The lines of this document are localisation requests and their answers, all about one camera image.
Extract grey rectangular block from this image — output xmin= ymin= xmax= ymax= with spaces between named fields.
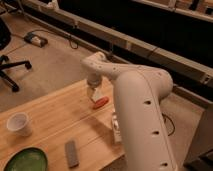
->
xmin=65 ymin=141 xmax=79 ymax=168

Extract orange carrot toy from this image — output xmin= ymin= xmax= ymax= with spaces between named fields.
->
xmin=93 ymin=97 xmax=109 ymax=109

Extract dark cabinet at right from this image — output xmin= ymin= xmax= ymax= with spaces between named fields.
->
xmin=184 ymin=104 xmax=213 ymax=171

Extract green plate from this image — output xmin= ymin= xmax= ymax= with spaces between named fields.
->
xmin=3 ymin=147 xmax=48 ymax=171

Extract white sponge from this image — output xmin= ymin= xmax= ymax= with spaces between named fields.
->
xmin=87 ymin=87 xmax=101 ymax=102

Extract black floor cables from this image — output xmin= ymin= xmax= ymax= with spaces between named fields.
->
xmin=161 ymin=112 xmax=176 ymax=137

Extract power strip on floor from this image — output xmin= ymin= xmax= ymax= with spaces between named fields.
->
xmin=24 ymin=32 xmax=48 ymax=48

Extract white plastic bottle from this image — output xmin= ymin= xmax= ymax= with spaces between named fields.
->
xmin=111 ymin=112 xmax=122 ymax=144

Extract black office chair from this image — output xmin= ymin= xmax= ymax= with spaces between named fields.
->
xmin=0 ymin=18 xmax=32 ymax=92

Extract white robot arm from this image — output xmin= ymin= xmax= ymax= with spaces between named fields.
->
xmin=82 ymin=52 xmax=178 ymax=171

